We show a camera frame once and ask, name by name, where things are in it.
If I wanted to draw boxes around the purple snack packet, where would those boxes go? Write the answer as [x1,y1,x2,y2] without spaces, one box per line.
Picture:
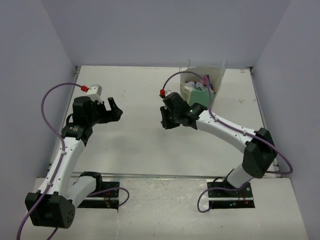
[183,74,216,93]

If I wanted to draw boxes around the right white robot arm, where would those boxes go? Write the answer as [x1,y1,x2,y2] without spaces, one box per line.
[159,89,277,197]

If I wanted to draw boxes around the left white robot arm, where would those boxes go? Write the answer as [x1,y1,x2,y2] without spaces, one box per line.
[25,96,123,229]

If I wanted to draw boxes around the green paper bag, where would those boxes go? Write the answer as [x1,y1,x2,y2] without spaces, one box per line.
[179,59,228,108]

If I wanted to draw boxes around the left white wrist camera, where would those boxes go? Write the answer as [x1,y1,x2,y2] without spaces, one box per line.
[85,84,103,102]

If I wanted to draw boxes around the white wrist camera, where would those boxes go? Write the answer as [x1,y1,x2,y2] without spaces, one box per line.
[159,89,173,99]
[85,84,103,102]

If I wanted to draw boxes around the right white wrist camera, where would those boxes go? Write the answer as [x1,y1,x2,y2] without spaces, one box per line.
[159,89,173,99]

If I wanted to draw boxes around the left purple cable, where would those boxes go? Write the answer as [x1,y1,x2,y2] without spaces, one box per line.
[16,82,88,240]

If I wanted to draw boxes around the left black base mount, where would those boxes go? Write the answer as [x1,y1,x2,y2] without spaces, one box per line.
[78,189,120,210]

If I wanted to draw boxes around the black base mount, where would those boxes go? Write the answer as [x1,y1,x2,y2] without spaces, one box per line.
[78,189,120,210]
[208,183,255,210]

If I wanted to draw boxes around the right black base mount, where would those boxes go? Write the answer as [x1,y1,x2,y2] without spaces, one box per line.
[208,183,255,210]

